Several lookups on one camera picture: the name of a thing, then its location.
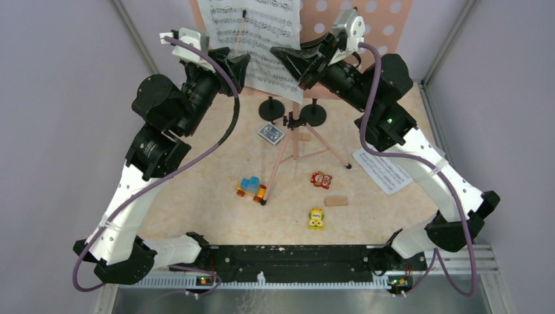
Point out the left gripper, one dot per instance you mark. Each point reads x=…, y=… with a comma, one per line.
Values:
x=236, y=68

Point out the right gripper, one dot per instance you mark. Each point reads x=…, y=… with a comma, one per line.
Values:
x=297, y=62

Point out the pink music stand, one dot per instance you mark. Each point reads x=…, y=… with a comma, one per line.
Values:
x=381, y=27

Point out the sheet music page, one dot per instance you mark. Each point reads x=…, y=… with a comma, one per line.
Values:
x=254, y=27
x=385, y=172

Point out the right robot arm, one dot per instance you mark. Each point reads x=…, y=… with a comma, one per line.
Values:
x=386, y=129

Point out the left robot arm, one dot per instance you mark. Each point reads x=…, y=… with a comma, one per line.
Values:
x=156, y=154

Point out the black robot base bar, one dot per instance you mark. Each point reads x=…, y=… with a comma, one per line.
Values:
x=297, y=263

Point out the right microphone on stand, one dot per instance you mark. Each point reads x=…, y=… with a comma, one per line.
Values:
x=314, y=114

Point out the microphone on stand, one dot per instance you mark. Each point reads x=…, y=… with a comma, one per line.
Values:
x=271, y=109
x=314, y=114

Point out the left microphone on stand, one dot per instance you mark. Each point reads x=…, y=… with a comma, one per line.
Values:
x=271, y=109

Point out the wooden block centre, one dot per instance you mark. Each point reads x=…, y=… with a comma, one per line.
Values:
x=305, y=137

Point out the blue playing card deck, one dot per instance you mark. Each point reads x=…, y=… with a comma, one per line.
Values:
x=271, y=134

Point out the red owl toy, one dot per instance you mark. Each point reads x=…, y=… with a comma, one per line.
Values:
x=320, y=179

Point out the toy block car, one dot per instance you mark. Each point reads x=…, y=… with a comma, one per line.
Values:
x=252, y=187

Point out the wooden block near owl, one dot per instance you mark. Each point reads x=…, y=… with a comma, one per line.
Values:
x=336, y=201

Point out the yellow owl toy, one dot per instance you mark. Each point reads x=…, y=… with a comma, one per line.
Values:
x=316, y=219

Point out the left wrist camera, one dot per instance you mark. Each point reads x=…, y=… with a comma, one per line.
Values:
x=183, y=40

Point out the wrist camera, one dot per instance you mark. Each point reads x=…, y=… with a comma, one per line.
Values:
x=348, y=29
x=183, y=40

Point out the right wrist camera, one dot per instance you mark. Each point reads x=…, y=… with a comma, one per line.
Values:
x=348, y=29

